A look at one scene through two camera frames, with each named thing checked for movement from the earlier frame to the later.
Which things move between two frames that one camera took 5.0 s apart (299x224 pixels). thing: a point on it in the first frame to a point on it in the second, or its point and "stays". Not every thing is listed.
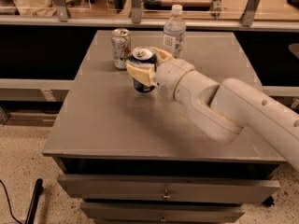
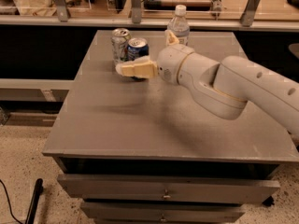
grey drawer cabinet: (128, 157) stays
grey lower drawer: (161, 213) stays
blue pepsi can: (145, 56) to (137, 48)
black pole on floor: (33, 208) stays
